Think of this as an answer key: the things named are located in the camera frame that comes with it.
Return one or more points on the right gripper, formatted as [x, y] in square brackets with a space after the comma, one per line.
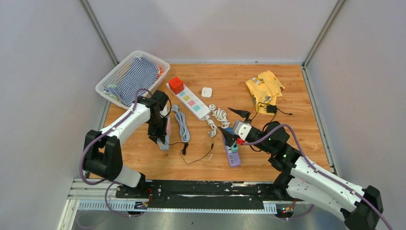
[230, 138]

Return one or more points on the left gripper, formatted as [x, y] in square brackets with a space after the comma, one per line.
[155, 135]

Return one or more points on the pink cube socket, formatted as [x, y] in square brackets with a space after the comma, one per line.
[168, 126]

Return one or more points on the teal charger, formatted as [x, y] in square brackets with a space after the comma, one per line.
[233, 148]

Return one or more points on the purple power bank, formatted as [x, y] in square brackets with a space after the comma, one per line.
[233, 158]

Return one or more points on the white colourful power strip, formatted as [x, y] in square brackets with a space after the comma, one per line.
[192, 102]

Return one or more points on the red cube socket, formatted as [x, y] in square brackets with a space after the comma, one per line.
[176, 85]

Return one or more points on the white square adapter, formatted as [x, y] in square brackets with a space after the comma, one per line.
[206, 92]

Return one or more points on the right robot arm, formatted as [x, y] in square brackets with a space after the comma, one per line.
[360, 208]

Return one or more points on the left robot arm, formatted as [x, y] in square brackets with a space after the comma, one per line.
[102, 154]

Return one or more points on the black power adapter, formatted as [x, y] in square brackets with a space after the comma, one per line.
[271, 109]

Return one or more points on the yellow cloth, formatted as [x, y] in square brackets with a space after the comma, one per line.
[264, 88]

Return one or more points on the striped cloth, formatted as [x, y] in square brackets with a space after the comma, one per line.
[142, 74]

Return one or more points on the white plastic basket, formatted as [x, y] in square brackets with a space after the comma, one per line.
[118, 72]

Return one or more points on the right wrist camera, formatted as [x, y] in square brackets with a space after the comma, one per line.
[241, 129]

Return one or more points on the white adapter with coiled cable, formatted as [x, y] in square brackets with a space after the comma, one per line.
[220, 115]

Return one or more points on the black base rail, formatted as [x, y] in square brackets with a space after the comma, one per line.
[206, 195]

